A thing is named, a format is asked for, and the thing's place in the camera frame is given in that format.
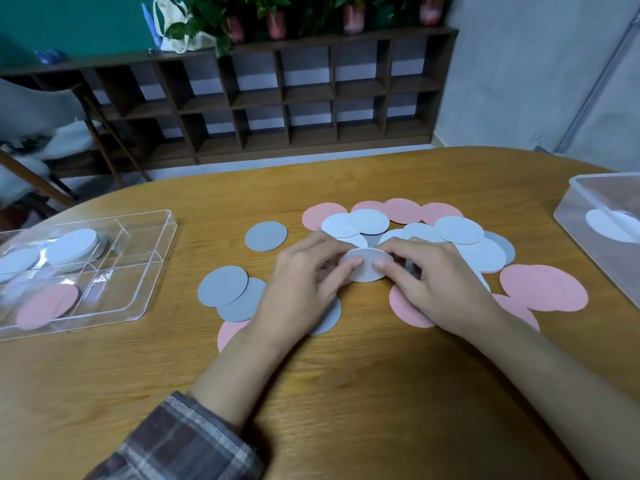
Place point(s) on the grey wall pipe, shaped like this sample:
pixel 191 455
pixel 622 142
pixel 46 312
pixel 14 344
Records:
pixel 600 79

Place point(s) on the person's left forearm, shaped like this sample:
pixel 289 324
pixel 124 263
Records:
pixel 225 379

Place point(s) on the dark wooden cubby shelf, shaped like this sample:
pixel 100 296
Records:
pixel 307 92

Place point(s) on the person's right hand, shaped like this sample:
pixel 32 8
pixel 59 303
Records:
pixel 445 289

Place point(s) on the clear divided tray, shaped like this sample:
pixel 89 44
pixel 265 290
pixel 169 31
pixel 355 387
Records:
pixel 140 234

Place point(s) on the grey chair with wooden legs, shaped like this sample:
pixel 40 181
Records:
pixel 35 177
pixel 35 107

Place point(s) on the pile of round paper discs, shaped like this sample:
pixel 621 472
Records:
pixel 545 287

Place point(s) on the person's left hand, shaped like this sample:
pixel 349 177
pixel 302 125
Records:
pixel 295 299

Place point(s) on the white tote bag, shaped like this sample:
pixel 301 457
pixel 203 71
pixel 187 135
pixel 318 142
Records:
pixel 192 43

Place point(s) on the pink disc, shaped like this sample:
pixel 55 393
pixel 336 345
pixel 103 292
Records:
pixel 47 307

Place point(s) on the blue packet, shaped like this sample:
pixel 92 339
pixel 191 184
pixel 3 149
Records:
pixel 50 56

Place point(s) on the blue bottle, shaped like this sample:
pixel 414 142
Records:
pixel 150 24

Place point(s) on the translucent plastic tub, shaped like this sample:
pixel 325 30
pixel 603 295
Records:
pixel 620 274

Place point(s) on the person's right forearm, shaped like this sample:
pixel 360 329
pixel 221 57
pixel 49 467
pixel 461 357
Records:
pixel 560 394

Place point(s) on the neat white paper circle stack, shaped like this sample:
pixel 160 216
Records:
pixel 72 247

